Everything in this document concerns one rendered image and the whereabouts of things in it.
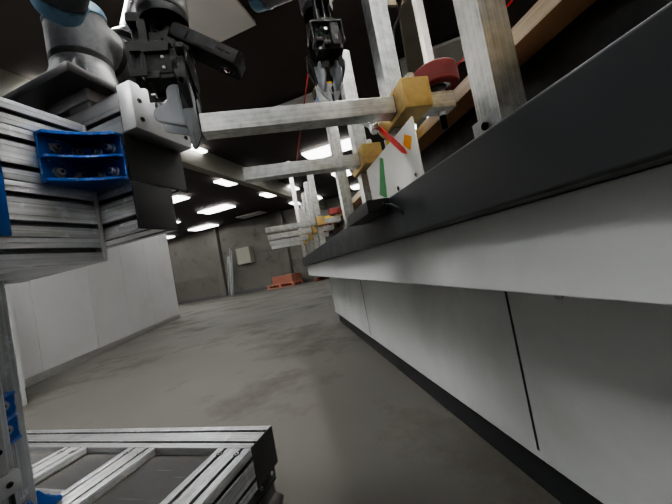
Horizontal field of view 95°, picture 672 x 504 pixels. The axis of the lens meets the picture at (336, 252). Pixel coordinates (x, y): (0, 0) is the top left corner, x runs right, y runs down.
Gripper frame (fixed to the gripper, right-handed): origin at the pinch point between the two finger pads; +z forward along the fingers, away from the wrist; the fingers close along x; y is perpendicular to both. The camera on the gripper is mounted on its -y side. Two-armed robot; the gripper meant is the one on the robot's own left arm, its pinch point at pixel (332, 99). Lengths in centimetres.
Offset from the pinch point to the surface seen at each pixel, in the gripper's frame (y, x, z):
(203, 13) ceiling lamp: -236, -48, -230
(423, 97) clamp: 23.6, 8.7, 14.2
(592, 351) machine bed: 25, 28, 60
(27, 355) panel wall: -271, -263, 67
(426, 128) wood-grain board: 0.0, 22.2, 9.5
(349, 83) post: -8.4, 7.8, -8.7
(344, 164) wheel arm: -4.8, 1.2, 14.1
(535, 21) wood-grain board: 33.2, 22.2, 9.9
